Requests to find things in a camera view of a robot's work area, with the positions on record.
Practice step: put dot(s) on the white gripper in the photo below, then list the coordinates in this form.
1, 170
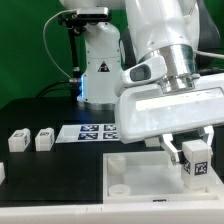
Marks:
144, 111

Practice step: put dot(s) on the white square table top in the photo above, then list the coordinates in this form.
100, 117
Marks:
137, 177

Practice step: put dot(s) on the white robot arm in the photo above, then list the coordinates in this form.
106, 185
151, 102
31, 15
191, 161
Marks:
135, 31

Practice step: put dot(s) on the white block at left edge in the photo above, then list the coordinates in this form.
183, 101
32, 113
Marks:
2, 172

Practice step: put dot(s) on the white L-shaped obstacle wall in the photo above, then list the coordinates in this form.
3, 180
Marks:
188, 212

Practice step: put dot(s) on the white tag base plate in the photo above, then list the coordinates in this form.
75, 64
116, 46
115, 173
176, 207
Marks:
87, 133

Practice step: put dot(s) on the grey camera on mount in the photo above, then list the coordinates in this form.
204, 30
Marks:
93, 14

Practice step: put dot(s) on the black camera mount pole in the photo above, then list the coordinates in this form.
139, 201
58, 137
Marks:
74, 53

